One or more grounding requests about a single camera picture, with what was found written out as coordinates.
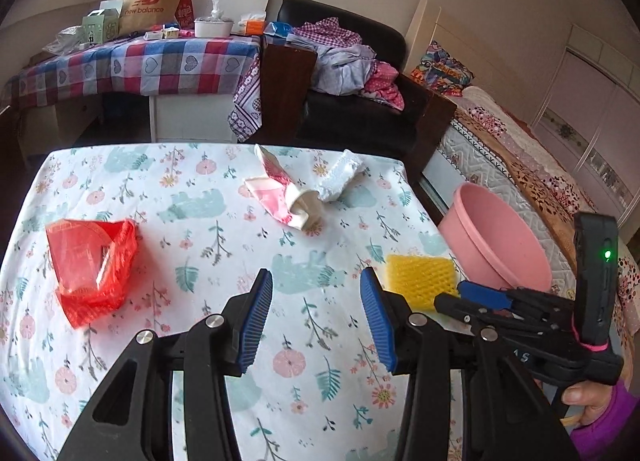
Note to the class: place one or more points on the floral tablecloth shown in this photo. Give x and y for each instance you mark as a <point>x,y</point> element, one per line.
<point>175,221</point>

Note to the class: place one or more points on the grey garment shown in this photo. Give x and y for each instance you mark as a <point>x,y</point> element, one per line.
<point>340,71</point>

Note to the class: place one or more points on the plaid tablecloth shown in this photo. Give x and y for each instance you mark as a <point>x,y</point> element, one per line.
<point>150,61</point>

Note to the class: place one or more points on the white plastic bag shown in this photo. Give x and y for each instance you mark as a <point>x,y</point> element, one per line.
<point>62,40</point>

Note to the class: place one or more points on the black armchair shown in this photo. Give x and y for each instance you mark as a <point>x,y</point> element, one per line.
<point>350,121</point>

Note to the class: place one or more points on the green paper box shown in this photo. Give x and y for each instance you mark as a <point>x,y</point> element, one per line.
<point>100,26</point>

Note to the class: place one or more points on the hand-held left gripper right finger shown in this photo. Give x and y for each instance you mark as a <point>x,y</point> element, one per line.
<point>377,328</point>

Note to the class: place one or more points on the person's right forearm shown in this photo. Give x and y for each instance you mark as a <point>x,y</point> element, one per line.
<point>610,436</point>

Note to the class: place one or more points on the cream bed headboard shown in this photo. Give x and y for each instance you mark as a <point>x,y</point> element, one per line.
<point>425,21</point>

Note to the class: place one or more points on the checked shirt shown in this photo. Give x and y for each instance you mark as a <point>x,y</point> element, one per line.
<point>325,31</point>

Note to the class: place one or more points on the small white box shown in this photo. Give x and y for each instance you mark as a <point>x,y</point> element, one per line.
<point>171,33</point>

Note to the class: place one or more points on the pink dotted garment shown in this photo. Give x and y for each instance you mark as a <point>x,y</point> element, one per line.
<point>385,86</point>

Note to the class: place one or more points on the red packet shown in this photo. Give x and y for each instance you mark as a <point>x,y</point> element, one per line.
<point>185,11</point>

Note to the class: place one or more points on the white wardrobe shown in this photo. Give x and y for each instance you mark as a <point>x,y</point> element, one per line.
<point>595,116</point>

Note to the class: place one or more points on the purple floral cloth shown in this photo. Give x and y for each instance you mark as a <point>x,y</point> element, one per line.
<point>247,106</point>

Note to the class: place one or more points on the red plastic bag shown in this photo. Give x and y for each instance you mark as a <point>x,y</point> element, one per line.
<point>85,271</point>

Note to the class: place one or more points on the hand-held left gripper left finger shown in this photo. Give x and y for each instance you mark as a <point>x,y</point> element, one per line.
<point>255,323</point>

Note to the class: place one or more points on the colourful printed pillow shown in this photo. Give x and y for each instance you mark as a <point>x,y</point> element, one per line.
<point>442,68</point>

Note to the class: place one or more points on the orange tissue box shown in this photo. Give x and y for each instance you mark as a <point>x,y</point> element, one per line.
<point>251,25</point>

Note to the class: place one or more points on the pink white wrapper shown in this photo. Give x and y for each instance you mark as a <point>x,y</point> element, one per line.
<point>272,196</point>

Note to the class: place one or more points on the person's right hand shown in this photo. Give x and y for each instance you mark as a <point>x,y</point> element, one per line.
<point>587,398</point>

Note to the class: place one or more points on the bed with floral quilt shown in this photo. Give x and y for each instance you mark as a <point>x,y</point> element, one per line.
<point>525,156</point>

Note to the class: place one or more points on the white cabinet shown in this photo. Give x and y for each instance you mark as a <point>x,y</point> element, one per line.
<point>195,118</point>

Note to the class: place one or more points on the white rectangular container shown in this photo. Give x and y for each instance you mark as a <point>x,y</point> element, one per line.
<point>212,28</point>

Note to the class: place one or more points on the blue packet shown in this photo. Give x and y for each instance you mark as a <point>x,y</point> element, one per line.
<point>277,30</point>

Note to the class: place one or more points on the yellow sponge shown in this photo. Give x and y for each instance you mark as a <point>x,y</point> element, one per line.
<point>417,278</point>

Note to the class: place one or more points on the dark wooden cabinet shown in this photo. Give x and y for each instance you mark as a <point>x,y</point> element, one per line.
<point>285,91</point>

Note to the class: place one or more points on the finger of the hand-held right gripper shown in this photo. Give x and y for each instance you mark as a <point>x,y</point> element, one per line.
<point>482,293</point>
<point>460,311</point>

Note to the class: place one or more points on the clear knotted plastic bag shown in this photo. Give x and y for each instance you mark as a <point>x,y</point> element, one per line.
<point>216,6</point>

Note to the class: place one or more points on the pink plastic bucket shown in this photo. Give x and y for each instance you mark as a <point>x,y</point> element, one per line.
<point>500,251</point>

